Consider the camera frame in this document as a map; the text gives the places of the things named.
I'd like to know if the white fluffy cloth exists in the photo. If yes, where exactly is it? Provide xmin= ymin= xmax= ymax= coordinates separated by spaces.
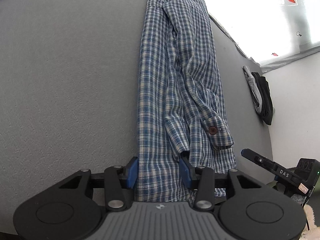
xmin=303 ymin=204 xmax=320 ymax=232

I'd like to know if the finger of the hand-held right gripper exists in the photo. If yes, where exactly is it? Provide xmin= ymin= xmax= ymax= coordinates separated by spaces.
xmin=241 ymin=148 xmax=275 ymax=170

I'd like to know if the folded grey garment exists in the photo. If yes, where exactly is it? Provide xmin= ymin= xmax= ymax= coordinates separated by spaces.
xmin=242 ymin=65 xmax=275 ymax=115

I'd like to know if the white printed sheet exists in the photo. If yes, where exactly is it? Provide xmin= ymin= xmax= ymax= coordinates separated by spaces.
xmin=184 ymin=0 xmax=320 ymax=68

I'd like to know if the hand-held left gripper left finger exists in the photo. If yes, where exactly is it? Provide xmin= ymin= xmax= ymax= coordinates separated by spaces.
xmin=59 ymin=156 xmax=139 ymax=211

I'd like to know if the blue plaid shirt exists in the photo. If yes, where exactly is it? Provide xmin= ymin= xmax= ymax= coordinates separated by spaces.
xmin=134 ymin=0 xmax=237 ymax=203

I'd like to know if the folded black garment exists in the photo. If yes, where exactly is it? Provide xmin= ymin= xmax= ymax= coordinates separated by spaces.
xmin=251 ymin=71 xmax=274 ymax=126

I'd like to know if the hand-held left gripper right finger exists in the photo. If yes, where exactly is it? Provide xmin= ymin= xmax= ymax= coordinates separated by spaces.
xmin=179 ymin=156 xmax=263 ymax=211

